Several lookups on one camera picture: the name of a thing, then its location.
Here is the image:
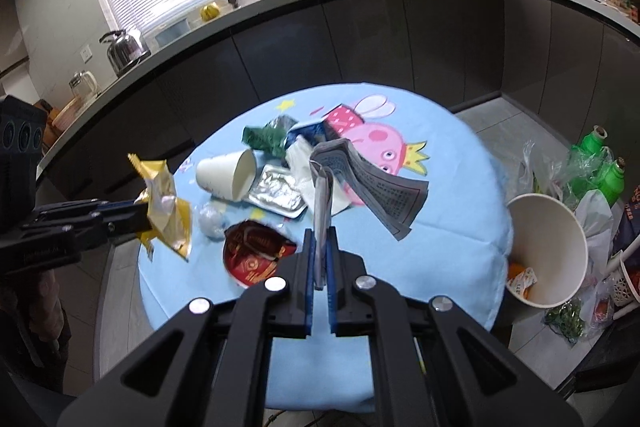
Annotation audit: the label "white plastic basket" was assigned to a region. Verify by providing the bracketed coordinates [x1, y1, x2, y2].
[607, 252, 640, 319]

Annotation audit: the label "glass jug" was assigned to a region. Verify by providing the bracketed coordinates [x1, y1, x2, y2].
[68, 71, 99, 100]

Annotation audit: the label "blue snack packet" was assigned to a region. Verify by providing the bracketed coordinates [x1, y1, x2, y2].
[287, 121, 331, 152]

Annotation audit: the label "yellow snack wrapper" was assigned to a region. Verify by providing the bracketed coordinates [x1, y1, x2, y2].
[127, 153, 193, 263]

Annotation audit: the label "white crumpled tissue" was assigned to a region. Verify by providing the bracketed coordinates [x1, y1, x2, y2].
[284, 136, 366, 215]

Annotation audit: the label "clear plastic bag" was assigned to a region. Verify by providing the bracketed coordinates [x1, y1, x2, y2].
[520, 142, 623, 258]

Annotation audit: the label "orange white wrapper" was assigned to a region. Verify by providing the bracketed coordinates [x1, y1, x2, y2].
[507, 262, 541, 300]

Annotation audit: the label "blue cartoon printed tablecloth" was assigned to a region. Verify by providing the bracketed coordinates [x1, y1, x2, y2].
[137, 82, 516, 425]

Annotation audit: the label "crumpled clear plastic ball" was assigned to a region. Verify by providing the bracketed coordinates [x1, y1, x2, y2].
[198, 202, 228, 239]

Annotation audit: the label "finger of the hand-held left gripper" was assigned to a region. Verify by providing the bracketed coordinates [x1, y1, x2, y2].
[0, 217, 153, 277]
[31, 198, 151, 228]

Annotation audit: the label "white paper cup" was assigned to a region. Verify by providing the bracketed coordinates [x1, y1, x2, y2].
[196, 148, 258, 202]

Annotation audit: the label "bagged green vegetables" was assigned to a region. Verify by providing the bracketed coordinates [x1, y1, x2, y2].
[544, 297, 585, 344]

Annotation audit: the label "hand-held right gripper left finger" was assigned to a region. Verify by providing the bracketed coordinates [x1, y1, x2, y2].
[57, 229, 317, 427]

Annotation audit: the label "white rectangular container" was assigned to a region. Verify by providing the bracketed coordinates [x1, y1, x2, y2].
[155, 18, 191, 48]

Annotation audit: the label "silver foil tray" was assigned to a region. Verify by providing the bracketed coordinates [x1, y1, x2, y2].
[245, 164, 308, 219]

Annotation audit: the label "white paper bucket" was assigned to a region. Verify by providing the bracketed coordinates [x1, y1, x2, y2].
[505, 193, 590, 310]

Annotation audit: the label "green snack wrapper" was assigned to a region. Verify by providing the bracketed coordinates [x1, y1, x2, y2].
[242, 117, 296, 158]

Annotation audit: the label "grey newspaper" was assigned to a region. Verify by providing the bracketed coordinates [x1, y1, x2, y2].
[308, 139, 431, 290]

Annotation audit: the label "dark kitchen cabinet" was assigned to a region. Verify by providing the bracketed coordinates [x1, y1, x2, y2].
[35, 0, 640, 233]

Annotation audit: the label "red crushed paper bowl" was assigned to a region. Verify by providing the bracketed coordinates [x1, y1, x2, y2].
[222, 220, 299, 290]

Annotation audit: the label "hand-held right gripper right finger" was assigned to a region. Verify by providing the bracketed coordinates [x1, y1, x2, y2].
[326, 228, 586, 427]

